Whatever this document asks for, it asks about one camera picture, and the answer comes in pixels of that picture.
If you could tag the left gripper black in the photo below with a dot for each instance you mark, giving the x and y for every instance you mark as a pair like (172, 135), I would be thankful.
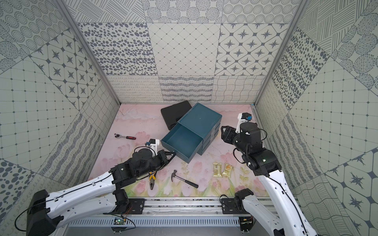
(162, 156)

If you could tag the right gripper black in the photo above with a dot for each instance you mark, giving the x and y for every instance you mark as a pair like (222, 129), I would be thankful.
(225, 135)

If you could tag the teal top drawer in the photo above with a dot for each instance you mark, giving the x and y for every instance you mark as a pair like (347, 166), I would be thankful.
(183, 142)

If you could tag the teal drawer cabinet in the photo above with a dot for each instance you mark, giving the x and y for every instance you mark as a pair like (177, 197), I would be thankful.
(199, 127)

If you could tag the yellow cookie packet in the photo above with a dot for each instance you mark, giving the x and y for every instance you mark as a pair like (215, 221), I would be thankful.
(217, 167)
(227, 170)

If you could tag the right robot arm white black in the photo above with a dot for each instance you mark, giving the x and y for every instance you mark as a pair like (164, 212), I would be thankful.
(289, 220)

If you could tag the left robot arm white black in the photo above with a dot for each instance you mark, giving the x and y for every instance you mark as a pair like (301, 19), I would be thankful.
(102, 195)

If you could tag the black claw hammer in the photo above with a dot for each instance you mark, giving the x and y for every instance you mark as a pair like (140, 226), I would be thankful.
(174, 176)

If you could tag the yellow black pliers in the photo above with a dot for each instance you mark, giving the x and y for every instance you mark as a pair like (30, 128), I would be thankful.
(152, 179)

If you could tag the black plastic case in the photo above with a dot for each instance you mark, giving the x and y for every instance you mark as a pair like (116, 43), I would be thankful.
(172, 114)

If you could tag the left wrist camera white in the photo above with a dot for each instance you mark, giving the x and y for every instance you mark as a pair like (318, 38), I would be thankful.
(153, 144)

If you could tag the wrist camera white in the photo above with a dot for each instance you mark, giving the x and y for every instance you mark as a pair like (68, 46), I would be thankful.
(243, 118)
(153, 144)

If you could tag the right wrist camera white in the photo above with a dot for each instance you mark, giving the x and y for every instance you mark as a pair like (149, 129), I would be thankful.
(243, 118)

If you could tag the aluminium mounting rail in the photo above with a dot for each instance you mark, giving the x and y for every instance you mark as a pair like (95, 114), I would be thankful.
(153, 207)

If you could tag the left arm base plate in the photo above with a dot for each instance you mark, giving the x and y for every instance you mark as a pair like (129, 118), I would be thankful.
(134, 206)

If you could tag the red handled ratchet wrench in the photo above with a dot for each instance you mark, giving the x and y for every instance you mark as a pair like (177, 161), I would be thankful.
(124, 137)

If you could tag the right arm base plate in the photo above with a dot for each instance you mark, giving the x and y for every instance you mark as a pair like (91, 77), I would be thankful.
(232, 206)

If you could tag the white slotted cable duct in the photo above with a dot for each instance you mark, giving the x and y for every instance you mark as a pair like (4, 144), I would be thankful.
(154, 221)

